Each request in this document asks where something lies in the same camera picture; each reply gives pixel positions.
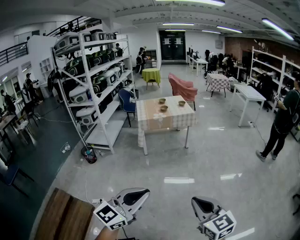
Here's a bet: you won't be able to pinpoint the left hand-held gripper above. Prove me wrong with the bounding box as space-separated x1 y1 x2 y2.
93 187 150 232

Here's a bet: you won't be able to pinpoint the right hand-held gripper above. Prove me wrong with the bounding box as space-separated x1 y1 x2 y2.
191 196 236 240

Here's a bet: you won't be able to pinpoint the person's left forearm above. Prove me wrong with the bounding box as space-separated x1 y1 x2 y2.
93 226 123 240

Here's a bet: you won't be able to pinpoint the white metal shelving rack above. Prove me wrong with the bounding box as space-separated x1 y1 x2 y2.
51 30 136 154

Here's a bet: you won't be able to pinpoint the table with beige checked cloth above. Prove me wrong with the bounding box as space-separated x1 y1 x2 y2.
135 95 198 156

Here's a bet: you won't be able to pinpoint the blue chair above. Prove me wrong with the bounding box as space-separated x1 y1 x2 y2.
118 88 137 128

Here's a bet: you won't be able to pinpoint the pink covered armchair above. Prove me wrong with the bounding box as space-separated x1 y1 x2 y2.
168 72 199 111

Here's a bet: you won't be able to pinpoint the round table with green cloth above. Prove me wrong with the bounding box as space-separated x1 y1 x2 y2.
142 68 162 90

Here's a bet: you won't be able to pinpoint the white rectangular table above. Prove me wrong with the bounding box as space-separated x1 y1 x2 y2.
229 83 267 128

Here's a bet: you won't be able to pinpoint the table with red checked cloth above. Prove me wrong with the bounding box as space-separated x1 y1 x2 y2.
205 73 232 98

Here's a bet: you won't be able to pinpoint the black office chair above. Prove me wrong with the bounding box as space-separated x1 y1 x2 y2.
206 55 219 73
256 73 275 113

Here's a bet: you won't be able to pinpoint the wooden cabinet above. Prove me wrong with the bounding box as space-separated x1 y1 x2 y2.
145 49 157 69

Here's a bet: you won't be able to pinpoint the shelved white and green appliances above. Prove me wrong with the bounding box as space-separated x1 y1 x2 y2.
53 29 133 128

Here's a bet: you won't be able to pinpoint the long white desk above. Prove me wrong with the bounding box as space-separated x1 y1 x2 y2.
187 54 209 77

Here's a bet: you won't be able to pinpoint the dark wooden table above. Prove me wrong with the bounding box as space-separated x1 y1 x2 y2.
0 114 20 150

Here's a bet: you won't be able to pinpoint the white open shelving unit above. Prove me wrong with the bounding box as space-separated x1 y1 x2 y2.
247 45 300 141

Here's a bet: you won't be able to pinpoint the black double door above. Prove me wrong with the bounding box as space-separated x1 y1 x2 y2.
158 30 187 61

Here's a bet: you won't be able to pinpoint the black metal railing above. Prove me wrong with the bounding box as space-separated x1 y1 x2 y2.
45 15 103 37
0 41 29 68

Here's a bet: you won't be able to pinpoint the black wire waste basket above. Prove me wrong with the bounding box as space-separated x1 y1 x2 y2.
81 145 98 165

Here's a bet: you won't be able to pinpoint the black metal frame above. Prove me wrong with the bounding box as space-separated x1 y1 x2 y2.
292 193 300 216

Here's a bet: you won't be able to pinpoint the black floor cable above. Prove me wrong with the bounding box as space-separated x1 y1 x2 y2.
250 121 268 145

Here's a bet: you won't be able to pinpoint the white wall bookcase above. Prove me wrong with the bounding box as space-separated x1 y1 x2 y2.
39 57 53 76

